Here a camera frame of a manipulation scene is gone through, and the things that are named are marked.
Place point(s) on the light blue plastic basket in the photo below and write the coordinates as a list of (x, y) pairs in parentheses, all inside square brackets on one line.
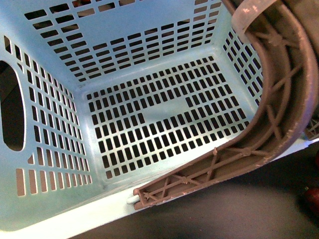
[(100, 97)]

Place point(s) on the brown basket handle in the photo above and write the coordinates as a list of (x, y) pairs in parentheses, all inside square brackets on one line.
[(289, 98)]

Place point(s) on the dark red apple right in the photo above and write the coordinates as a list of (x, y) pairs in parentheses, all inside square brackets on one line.
[(311, 197)]

